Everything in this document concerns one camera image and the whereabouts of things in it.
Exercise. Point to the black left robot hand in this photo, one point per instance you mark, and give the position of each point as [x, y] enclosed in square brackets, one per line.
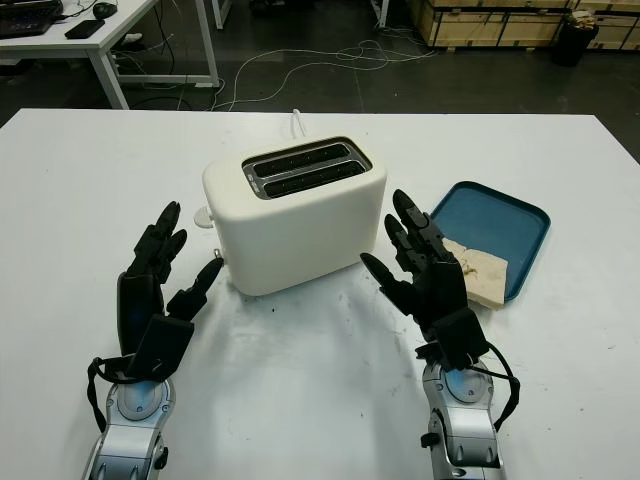
[140, 300]

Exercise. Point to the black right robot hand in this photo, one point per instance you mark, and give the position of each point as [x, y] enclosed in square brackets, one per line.
[440, 285]

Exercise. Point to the slice of white bread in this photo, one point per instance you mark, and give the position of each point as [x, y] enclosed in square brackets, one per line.
[485, 275]

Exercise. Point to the white toaster lever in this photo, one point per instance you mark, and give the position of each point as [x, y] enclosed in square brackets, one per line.
[202, 216]

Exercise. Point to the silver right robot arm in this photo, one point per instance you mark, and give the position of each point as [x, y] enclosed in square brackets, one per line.
[465, 435]

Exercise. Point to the blue plastic tray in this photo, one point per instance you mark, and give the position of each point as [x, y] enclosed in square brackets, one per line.
[490, 220]

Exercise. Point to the cream two-slot toaster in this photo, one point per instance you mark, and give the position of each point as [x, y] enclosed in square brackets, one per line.
[300, 235]

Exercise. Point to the white office desk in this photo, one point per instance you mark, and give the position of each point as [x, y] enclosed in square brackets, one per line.
[75, 47]

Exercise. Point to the wooden crate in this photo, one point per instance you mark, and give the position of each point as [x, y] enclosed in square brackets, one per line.
[500, 22]

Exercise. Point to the black waste bin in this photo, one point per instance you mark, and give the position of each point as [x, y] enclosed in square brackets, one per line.
[575, 45]

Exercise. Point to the black smartphone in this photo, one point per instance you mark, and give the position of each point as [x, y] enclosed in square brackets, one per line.
[85, 29]

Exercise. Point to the black computer mouse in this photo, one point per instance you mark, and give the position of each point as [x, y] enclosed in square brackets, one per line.
[103, 9]

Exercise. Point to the black laptop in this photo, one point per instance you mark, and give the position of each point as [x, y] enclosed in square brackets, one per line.
[27, 17]

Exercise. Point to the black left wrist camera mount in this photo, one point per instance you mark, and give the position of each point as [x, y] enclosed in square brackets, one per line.
[162, 345]

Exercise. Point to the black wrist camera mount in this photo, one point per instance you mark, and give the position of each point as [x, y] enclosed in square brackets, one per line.
[162, 345]
[460, 335]

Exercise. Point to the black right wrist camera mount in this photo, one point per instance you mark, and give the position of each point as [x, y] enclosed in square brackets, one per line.
[460, 335]

